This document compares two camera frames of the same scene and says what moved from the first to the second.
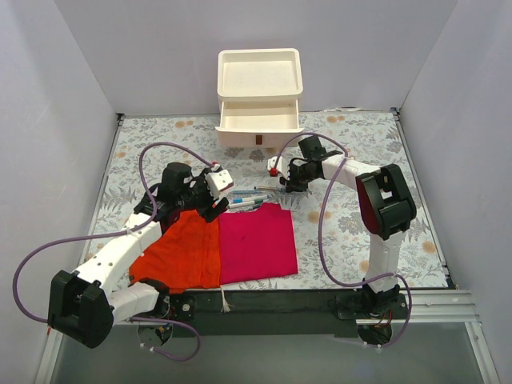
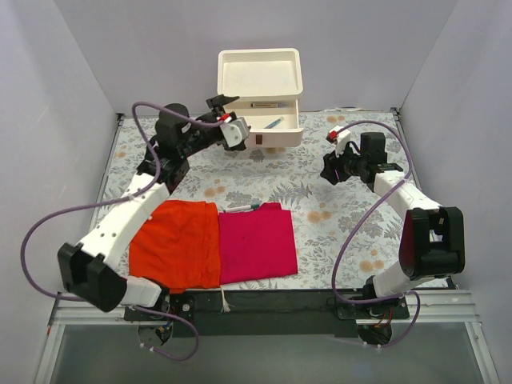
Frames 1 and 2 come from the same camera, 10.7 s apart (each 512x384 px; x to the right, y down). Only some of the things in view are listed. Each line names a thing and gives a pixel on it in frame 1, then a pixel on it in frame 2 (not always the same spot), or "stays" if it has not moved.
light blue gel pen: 246,192 to 274,122
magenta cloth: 256,245 stays
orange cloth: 186,257 stays
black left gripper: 209,198 to 217,105
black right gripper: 291,177 to 330,170
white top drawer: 261,124 stays
